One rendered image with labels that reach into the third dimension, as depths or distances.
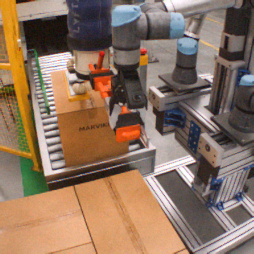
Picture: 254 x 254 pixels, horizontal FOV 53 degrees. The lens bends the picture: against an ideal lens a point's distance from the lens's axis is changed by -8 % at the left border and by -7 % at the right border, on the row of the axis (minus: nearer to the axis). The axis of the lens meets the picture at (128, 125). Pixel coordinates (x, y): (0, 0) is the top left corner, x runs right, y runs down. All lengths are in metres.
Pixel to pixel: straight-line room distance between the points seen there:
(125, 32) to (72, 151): 1.03
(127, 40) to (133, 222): 0.95
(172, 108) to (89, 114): 0.46
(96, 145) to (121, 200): 0.36
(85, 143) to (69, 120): 0.18
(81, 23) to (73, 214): 0.94
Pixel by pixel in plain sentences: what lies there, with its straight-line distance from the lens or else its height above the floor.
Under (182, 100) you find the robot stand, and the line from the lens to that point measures 1.55.
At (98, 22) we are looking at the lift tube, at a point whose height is 1.42.
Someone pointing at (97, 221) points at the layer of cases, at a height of 0.54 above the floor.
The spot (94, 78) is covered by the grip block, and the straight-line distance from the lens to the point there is 1.08.
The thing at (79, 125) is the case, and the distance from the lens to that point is 1.50.
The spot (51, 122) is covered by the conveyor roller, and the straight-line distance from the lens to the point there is 2.16.
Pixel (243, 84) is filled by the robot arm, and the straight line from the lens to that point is 1.14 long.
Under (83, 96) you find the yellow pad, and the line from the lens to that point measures 1.25.
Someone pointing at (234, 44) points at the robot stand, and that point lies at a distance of 1.32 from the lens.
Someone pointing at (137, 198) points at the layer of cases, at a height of 0.54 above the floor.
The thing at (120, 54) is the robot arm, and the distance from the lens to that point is 0.71.
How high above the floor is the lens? 1.69
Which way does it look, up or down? 35 degrees down
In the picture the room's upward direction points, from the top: straight up
